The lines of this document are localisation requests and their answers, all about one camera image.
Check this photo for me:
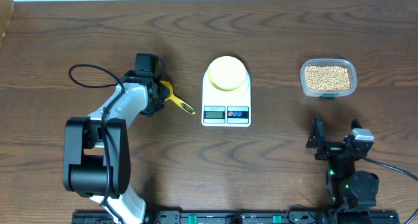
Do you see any yellow measuring scoop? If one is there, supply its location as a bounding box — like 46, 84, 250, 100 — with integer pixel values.
160, 80, 195, 115

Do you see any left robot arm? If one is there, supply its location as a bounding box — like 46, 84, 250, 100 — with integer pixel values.
63, 69, 167, 223

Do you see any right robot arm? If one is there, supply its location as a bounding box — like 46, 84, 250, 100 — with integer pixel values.
306, 116, 379, 223

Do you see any white digital kitchen scale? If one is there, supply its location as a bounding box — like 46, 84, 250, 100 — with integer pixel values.
201, 70, 251, 127

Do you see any pale yellow bowl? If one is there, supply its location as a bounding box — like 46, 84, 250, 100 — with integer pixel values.
207, 56, 247, 91

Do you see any clear plastic container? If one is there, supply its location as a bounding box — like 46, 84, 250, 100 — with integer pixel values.
300, 58, 357, 97

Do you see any soybeans pile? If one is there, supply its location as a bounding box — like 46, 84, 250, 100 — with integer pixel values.
304, 66, 351, 91

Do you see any cardboard panel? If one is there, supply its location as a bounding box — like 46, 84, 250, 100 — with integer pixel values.
0, 0, 14, 48

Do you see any right black cable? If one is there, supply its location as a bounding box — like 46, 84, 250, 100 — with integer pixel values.
361, 155, 418, 224

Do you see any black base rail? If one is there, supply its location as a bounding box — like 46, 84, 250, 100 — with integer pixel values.
71, 210, 401, 224

